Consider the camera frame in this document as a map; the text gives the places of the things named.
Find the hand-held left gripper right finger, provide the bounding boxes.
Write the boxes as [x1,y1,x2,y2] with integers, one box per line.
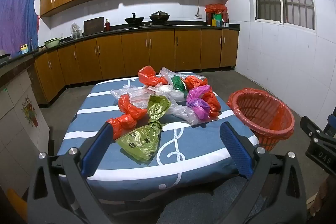
[220,121,307,224]

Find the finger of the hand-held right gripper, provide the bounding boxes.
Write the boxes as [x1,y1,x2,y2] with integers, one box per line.
[300,114,336,170]

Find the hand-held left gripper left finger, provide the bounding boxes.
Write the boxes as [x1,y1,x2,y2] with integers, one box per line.
[26,122,116,224]

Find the red plastic basket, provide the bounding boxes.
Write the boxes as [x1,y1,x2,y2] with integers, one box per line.
[227,88,296,152]

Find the blue striped tablecloth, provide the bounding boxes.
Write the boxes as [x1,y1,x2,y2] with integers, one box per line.
[54,72,259,210]

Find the long twisted red plastic bag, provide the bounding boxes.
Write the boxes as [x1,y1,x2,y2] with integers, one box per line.
[106,94,149,140]

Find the yellow-green paw print bag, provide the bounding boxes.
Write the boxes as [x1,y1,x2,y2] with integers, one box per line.
[115,95,172,165]

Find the purple plastic bag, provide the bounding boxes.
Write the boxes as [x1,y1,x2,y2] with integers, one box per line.
[188,98,210,119]

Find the clear flat plastic bag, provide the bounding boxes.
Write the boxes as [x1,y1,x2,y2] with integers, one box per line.
[110,85,150,106]

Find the magenta plastic bag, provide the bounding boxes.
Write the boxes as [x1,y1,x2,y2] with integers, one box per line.
[186,85,213,102]

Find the orange-red plastic bag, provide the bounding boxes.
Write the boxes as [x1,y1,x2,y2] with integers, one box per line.
[184,76,208,89]

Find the tiled counter with flower decal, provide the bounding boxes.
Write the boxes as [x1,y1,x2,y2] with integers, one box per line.
[0,56,50,161]

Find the green plastic bag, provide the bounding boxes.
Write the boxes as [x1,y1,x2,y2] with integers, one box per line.
[172,76,187,91]

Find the white plastic bag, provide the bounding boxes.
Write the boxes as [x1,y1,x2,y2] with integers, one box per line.
[147,85,188,101]

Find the yellow object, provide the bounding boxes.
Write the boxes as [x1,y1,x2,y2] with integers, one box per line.
[7,187,27,215]

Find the wooden base cabinets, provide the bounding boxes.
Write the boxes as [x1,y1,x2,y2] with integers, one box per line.
[33,27,239,106]

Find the green basin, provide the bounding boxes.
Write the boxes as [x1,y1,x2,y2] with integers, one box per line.
[43,38,61,49]

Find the clear plastic container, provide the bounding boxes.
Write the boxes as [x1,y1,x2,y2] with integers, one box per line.
[70,22,81,39]

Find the dark cutting board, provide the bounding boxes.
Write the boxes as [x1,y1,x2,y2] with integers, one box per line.
[83,17,105,36]

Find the group of seasoning boxes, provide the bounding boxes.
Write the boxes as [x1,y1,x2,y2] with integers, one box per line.
[205,11,230,28]

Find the black wok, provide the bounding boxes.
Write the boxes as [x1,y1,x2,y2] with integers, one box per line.
[124,13,145,28]

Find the black kitchen countertop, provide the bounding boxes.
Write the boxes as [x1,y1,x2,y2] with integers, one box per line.
[0,22,240,67]

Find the red shopping bag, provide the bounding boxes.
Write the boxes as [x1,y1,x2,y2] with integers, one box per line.
[205,4,227,14]

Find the black lidded pot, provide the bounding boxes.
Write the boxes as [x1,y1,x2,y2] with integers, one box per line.
[150,10,171,24]

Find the blue hanging cloth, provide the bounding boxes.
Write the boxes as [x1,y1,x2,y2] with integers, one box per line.
[0,0,40,52]

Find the white power cable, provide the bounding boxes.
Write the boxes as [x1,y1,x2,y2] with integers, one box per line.
[197,0,208,16]

